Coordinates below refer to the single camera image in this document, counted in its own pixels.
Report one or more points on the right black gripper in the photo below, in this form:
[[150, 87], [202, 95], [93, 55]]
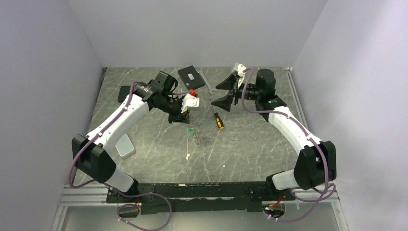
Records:
[[228, 84]]

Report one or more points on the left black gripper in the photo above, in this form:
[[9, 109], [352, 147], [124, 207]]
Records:
[[179, 117]]

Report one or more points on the metal disc with keyrings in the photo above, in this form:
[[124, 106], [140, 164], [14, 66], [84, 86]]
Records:
[[200, 130]]

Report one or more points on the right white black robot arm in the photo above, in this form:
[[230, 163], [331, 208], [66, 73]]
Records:
[[316, 159]]

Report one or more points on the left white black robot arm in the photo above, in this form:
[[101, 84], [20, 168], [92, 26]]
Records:
[[91, 153]]

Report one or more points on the yellow black screwdriver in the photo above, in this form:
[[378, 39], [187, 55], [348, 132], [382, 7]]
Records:
[[218, 119]]

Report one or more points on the black rectangular box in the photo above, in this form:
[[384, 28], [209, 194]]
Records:
[[191, 78]]

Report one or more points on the silver open-end wrench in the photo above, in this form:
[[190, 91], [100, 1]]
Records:
[[211, 89]]

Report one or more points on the black flat tray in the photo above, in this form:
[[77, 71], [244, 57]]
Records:
[[123, 93]]

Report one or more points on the grey white rectangular box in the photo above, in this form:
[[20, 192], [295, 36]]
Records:
[[125, 147]]

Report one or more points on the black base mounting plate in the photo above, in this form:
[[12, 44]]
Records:
[[202, 205]]

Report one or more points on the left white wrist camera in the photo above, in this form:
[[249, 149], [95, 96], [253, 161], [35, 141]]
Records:
[[190, 101]]

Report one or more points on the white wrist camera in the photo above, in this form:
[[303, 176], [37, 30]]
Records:
[[190, 101], [238, 70]]

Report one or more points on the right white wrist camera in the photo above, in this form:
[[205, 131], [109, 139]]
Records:
[[238, 70]]

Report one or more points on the aluminium extrusion rail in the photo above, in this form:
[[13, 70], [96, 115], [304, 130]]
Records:
[[83, 195]]

